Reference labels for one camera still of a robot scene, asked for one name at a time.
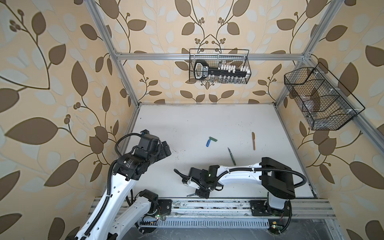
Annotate brown pen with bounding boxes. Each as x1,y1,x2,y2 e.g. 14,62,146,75
252,132,256,151

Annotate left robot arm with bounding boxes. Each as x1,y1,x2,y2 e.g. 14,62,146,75
68,130,172,240

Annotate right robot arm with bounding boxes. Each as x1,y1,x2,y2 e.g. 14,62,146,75
174,157,307,235

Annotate green pen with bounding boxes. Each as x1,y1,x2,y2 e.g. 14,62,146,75
228,148,237,166

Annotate black tool in basket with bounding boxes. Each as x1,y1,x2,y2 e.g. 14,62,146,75
190,60,252,81

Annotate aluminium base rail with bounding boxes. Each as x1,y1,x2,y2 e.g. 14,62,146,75
89,197,337,229

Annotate aluminium frame back bar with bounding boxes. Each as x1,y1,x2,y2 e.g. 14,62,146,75
115,52,307,61

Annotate back wire basket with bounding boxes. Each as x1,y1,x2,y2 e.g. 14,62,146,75
189,48,252,85

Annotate wire basket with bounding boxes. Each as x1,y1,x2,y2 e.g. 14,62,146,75
189,48,252,85
284,62,366,131

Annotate right wire basket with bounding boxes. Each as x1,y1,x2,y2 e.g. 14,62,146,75
284,62,366,131

